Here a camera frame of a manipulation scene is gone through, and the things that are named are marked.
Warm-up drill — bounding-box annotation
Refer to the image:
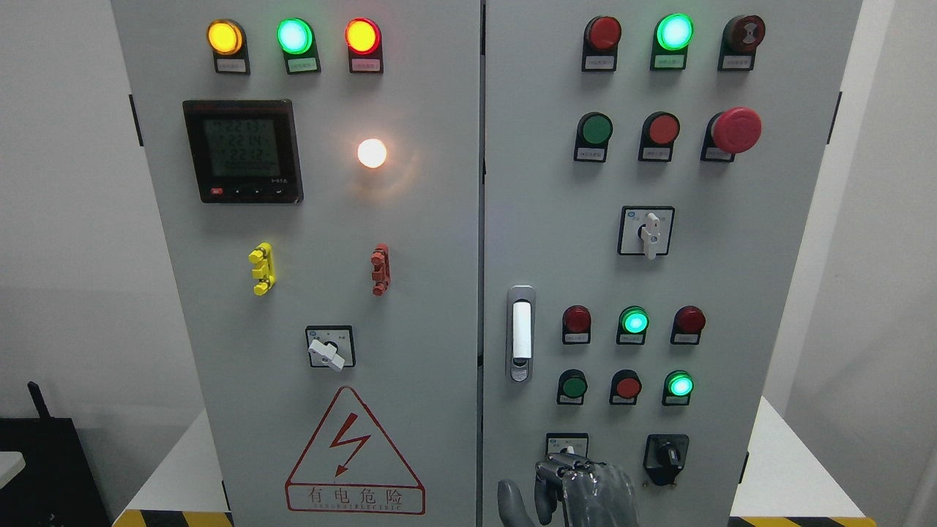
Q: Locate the white rotary switch upper right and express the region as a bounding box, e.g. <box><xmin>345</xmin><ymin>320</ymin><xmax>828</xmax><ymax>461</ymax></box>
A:
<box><xmin>618</xmin><ymin>206</ymin><xmax>676</xmax><ymax>260</ymax></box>

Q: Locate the white rotary switch left door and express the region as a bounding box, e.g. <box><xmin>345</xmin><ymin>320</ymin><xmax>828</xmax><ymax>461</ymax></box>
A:
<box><xmin>305</xmin><ymin>326</ymin><xmax>356</xmax><ymax>371</ymax></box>

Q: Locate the green push button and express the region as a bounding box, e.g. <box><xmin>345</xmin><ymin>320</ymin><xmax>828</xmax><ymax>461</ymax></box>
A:
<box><xmin>573</xmin><ymin>111</ymin><xmax>613</xmax><ymax>162</ymax></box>
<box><xmin>556</xmin><ymin>368</ymin><xmax>588</xmax><ymax>405</ymax></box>

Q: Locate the black digital power meter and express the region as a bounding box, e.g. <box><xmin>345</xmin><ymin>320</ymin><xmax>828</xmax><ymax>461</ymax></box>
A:
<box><xmin>183</xmin><ymin>99</ymin><xmax>304</xmax><ymax>204</ymax></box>

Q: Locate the orange red indicator lamp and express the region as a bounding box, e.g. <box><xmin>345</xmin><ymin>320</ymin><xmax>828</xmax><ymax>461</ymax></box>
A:
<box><xmin>345</xmin><ymin>18</ymin><xmax>384</xmax><ymax>74</ymax></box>

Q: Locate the white platform with hazard stripes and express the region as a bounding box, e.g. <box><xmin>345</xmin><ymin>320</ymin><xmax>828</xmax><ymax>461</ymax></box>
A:
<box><xmin>115</xmin><ymin>400</ymin><xmax>876</xmax><ymax>526</ymax></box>

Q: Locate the red lamp top right door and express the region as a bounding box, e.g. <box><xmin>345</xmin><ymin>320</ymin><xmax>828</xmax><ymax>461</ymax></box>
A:
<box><xmin>581</xmin><ymin>15</ymin><xmax>622</xmax><ymax>72</ymax></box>

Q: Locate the yellow indicator lamp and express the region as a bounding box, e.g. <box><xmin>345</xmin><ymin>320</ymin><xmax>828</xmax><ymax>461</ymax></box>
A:
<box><xmin>206</xmin><ymin>19</ymin><xmax>250</xmax><ymax>75</ymax></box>

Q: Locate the red high voltage warning sticker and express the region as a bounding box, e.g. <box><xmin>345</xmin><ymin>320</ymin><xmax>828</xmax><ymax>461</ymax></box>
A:
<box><xmin>285</xmin><ymin>386</ymin><xmax>426</xmax><ymax>516</ymax></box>

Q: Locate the white rotary switch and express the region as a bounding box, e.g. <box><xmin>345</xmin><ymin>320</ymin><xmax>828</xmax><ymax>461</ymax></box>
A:
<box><xmin>543</xmin><ymin>433</ymin><xmax>589</xmax><ymax>460</ymax></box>
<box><xmin>618</xmin><ymin>206</ymin><xmax>676</xmax><ymax>260</ymax></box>

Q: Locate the black selector knob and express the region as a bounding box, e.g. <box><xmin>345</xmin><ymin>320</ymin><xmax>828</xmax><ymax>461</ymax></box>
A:
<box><xmin>643</xmin><ymin>434</ymin><xmax>690</xmax><ymax>486</ymax></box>

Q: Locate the grey right cabinet door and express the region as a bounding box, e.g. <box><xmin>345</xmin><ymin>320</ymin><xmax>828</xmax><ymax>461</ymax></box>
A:
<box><xmin>479</xmin><ymin>1</ymin><xmax>862</xmax><ymax>526</ymax></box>

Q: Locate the green push button lower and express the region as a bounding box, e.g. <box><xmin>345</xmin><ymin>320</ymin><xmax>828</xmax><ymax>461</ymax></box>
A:
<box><xmin>556</xmin><ymin>368</ymin><xmax>588</xmax><ymax>405</ymax></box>

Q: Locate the red push button lower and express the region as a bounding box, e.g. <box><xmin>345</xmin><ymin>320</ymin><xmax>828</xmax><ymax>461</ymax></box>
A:
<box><xmin>608</xmin><ymin>368</ymin><xmax>643</xmax><ymax>405</ymax></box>

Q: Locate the dark red buzzer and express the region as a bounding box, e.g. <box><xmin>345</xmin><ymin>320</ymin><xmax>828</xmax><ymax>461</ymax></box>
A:
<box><xmin>717</xmin><ymin>15</ymin><xmax>766</xmax><ymax>71</ymax></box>

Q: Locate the green push button upper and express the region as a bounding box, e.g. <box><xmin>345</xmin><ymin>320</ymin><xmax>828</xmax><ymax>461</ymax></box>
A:
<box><xmin>573</xmin><ymin>111</ymin><xmax>613</xmax><ymax>162</ymax></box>

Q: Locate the green lamp middle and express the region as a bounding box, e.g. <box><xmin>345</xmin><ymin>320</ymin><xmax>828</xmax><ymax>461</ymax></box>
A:
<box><xmin>616</xmin><ymin>304</ymin><xmax>649</xmax><ymax>345</ymax></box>

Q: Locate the black box with antenna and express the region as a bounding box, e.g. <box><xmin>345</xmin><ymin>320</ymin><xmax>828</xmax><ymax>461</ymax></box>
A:
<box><xmin>1</xmin><ymin>381</ymin><xmax>111</xmax><ymax>526</ymax></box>

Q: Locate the silver swing door handle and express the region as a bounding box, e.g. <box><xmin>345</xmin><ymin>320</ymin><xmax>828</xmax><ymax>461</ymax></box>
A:
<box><xmin>506</xmin><ymin>285</ymin><xmax>536</xmax><ymax>383</ymax></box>

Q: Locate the red emergency stop button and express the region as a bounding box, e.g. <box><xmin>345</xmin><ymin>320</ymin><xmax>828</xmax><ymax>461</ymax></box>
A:
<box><xmin>700</xmin><ymin>106</ymin><xmax>762</xmax><ymax>162</ymax></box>

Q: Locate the red push button upper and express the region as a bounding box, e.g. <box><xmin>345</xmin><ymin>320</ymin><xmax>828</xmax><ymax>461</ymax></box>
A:
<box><xmin>637</xmin><ymin>111</ymin><xmax>682</xmax><ymax>162</ymax></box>

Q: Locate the white rotary switch lower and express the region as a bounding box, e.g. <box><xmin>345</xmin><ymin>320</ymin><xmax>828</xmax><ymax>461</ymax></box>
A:
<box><xmin>543</xmin><ymin>433</ymin><xmax>589</xmax><ymax>460</ymax></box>

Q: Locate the white glowing lamp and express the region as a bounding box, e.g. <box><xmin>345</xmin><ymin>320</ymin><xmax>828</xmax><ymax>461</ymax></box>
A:
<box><xmin>356</xmin><ymin>138</ymin><xmax>388</xmax><ymax>169</ymax></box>

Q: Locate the grey cabinet door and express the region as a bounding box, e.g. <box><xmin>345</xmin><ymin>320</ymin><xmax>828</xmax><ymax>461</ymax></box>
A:
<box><xmin>479</xmin><ymin>1</ymin><xmax>862</xmax><ymax>526</ymax></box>
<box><xmin>113</xmin><ymin>1</ymin><xmax>482</xmax><ymax>526</ymax></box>

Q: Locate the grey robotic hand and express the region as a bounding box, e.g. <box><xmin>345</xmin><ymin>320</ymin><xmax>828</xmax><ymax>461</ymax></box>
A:
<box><xmin>534</xmin><ymin>450</ymin><xmax>639</xmax><ymax>526</ymax></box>

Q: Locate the green lit button lower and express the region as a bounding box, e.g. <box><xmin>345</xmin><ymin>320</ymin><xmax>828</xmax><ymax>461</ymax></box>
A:
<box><xmin>660</xmin><ymin>370</ymin><xmax>694</xmax><ymax>407</ymax></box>

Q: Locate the grey left cabinet door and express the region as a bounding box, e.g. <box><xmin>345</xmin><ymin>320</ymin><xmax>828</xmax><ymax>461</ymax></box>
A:
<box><xmin>113</xmin><ymin>1</ymin><xmax>482</xmax><ymax>526</ymax></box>

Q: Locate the green indicator lamp left door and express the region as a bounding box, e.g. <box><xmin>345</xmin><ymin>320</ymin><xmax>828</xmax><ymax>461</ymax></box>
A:
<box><xmin>277</xmin><ymin>18</ymin><xmax>321</xmax><ymax>75</ymax></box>

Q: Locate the red lamp middle left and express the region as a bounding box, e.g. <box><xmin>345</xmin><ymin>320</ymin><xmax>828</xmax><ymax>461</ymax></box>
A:
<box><xmin>562</xmin><ymin>304</ymin><xmax>591</xmax><ymax>345</ymax></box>

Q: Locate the green lamp top right door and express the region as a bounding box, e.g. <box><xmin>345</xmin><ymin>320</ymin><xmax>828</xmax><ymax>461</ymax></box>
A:
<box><xmin>649</xmin><ymin>12</ymin><xmax>694</xmax><ymax>71</ymax></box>

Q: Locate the red push button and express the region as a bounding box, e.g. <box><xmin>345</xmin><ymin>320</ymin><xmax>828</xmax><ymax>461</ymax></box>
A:
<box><xmin>637</xmin><ymin>111</ymin><xmax>682</xmax><ymax>162</ymax></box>
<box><xmin>608</xmin><ymin>368</ymin><xmax>643</xmax><ymax>405</ymax></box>

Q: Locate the red lamp middle right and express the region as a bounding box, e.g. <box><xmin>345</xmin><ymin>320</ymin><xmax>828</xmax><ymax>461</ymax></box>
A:
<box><xmin>670</xmin><ymin>304</ymin><xmax>706</xmax><ymax>345</ymax></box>

